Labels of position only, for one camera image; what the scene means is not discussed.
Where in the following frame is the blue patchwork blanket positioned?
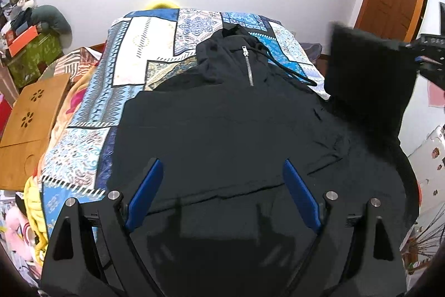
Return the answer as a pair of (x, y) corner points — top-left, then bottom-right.
(40, 8), (331, 214)

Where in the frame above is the grey cloth heap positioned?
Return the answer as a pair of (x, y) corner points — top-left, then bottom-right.
(300, 41), (324, 63)

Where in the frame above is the white suitcase with stickers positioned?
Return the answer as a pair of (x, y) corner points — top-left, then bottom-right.
(404, 125), (445, 215)

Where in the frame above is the yellow floral blanket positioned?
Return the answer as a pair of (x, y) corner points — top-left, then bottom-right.
(23, 64), (105, 270)

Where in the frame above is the yellow foam arch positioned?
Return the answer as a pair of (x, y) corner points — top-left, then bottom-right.
(146, 0), (179, 10)

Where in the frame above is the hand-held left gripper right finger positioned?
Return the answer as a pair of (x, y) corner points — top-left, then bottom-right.
(282, 159), (408, 297)

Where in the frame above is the pile of mixed clutter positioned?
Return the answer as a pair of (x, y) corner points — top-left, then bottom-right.
(0, 0), (39, 42)

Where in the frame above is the pink paper sheet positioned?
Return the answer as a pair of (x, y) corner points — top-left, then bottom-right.
(427, 80), (445, 109)

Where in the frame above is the green patterned box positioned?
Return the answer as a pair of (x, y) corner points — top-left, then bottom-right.
(5, 31), (64, 89)

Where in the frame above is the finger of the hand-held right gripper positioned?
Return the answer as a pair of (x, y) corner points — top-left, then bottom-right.
(415, 55), (445, 89)
(405, 33), (445, 50)

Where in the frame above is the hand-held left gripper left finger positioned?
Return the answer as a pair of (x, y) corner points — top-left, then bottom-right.
(40, 158), (164, 297)

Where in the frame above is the wooden lap desk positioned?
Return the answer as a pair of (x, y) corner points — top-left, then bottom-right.
(0, 74), (72, 191)

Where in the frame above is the grey-green plush pillow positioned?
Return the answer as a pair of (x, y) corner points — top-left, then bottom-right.
(31, 5), (72, 37)

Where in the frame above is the white cloth with black lines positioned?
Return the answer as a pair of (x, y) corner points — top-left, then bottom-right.
(399, 213), (445, 278)

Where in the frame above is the orange box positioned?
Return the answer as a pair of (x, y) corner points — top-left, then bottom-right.
(8, 26), (39, 57)

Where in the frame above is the striped patterned blanket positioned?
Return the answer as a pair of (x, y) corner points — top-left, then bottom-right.
(38, 46), (107, 86)

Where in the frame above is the black zip hoodie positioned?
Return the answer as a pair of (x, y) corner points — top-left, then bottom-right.
(108, 22), (421, 297)

